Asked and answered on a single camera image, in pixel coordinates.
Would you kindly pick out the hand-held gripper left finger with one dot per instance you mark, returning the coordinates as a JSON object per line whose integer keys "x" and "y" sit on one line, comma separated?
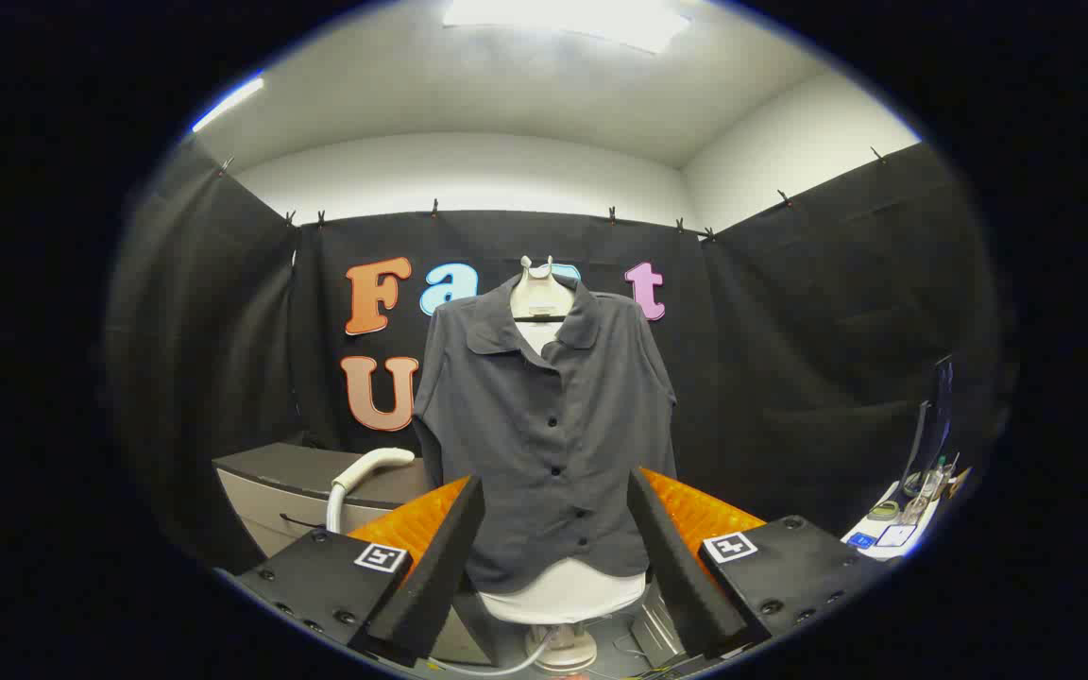
{"x": 431, "y": 586}

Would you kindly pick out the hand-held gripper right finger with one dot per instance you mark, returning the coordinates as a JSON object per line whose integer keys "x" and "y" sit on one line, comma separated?
{"x": 686, "y": 586}

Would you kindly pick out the white garment steamer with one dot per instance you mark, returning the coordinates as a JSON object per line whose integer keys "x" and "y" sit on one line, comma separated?
{"x": 355, "y": 472}

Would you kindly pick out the grey button shirt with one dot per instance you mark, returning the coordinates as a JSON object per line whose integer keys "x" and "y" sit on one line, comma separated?
{"x": 544, "y": 444}

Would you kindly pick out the grey metal base unit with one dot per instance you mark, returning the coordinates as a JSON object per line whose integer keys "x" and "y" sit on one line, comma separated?
{"x": 657, "y": 628}

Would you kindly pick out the white mannequin torso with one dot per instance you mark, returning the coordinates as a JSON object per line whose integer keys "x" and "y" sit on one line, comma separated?
{"x": 563, "y": 590}

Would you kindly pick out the round mannequin stand base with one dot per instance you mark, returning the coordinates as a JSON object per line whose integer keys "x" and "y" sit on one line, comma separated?
{"x": 563, "y": 652}

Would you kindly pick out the grey drawer cabinet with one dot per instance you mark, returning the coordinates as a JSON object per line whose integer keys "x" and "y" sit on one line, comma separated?
{"x": 270, "y": 501}

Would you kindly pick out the roll of tape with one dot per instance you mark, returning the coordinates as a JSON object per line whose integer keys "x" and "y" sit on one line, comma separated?
{"x": 883, "y": 511}

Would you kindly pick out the white side table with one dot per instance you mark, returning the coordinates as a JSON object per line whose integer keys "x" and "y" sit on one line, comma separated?
{"x": 893, "y": 538}

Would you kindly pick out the clear bottle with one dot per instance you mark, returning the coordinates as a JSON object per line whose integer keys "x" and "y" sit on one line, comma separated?
{"x": 922, "y": 496}

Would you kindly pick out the ceiling light panel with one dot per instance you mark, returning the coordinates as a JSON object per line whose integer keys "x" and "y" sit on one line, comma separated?
{"x": 563, "y": 21}

